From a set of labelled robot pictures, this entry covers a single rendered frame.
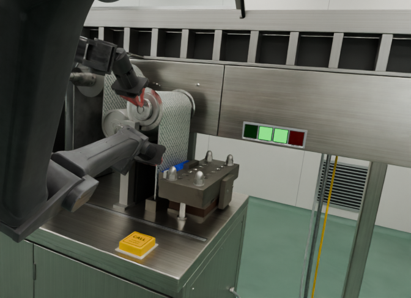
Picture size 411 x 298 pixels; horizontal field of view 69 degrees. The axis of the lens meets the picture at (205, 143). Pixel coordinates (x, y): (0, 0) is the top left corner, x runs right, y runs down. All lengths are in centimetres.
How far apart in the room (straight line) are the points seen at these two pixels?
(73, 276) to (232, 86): 87
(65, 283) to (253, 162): 293
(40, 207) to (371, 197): 124
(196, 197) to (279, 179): 278
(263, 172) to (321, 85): 260
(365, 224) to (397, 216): 235
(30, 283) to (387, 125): 130
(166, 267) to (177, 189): 28
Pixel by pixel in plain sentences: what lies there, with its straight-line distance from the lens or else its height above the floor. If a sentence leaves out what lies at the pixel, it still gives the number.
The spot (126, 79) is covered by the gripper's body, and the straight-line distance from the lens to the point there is 90.
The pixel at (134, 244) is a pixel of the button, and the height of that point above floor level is 92.
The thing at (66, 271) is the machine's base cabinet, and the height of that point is 77.
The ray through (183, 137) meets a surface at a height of 114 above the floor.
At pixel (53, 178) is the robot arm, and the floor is 120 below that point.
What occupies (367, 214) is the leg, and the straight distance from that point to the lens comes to 144.
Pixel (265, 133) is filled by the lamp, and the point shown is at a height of 119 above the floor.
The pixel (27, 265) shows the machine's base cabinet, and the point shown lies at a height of 73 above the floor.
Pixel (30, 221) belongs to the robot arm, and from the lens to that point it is 43.
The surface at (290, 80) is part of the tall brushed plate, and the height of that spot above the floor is 140.
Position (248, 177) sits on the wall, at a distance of 375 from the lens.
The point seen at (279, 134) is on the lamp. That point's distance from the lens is 120.
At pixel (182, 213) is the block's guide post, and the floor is 92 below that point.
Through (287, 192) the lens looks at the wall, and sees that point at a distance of 371.
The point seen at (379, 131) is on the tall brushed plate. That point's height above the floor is 125.
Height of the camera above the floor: 135
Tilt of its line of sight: 11 degrees down
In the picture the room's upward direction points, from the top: 6 degrees clockwise
